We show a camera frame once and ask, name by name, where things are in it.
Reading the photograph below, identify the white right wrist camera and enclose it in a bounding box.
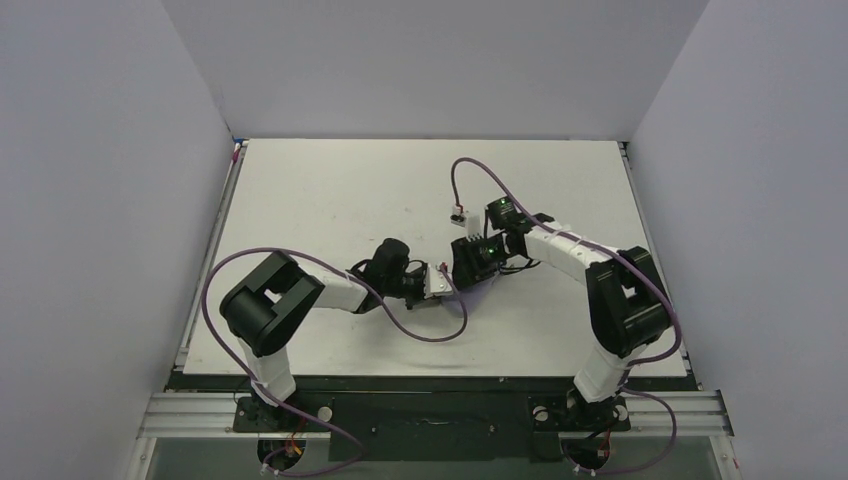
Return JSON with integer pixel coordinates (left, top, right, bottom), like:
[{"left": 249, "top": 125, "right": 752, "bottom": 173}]
[{"left": 450, "top": 205, "right": 487, "bottom": 242}]

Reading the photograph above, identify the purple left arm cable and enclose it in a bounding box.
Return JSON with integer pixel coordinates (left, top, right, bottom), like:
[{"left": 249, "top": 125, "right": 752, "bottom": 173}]
[{"left": 200, "top": 247, "right": 470, "bottom": 480}]

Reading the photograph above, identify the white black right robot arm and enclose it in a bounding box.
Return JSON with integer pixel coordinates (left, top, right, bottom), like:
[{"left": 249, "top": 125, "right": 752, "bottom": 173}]
[{"left": 450, "top": 197, "right": 672, "bottom": 430}]

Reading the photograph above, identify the aluminium front mounting rail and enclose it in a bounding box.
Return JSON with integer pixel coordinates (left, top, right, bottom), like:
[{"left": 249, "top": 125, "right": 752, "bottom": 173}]
[{"left": 137, "top": 391, "right": 734, "bottom": 439}]

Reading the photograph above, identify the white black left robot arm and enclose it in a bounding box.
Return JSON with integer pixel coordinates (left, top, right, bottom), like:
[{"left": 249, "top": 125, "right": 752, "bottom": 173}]
[{"left": 219, "top": 238, "right": 447, "bottom": 408}]

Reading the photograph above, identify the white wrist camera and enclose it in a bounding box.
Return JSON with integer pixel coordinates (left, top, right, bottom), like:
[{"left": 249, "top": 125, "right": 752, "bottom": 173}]
[
  {"left": 450, "top": 205, "right": 487, "bottom": 242},
  {"left": 424, "top": 263, "right": 455, "bottom": 299}
]

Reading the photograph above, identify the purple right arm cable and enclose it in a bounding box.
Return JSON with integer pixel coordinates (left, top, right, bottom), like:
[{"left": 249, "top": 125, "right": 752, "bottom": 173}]
[{"left": 450, "top": 157, "right": 684, "bottom": 478}]

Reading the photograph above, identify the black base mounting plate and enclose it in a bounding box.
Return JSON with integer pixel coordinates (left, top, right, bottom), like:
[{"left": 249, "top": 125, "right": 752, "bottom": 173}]
[{"left": 165, "top": 374, "right": 700, "bottom": 464}]

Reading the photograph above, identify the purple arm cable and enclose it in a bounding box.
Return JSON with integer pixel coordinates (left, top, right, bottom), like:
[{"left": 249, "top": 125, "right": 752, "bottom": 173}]
[
  {"left": 450, "top": 157, "right": 684, "bottom": 478},
  {"left": 200, "top": 247, "right": 470, "bottom": 480}
]

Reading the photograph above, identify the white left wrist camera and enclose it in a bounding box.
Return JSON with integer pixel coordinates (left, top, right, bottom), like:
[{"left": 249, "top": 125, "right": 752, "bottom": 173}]
[{"left": 424, "top": 263, "right": 455, "bottom": 299}]

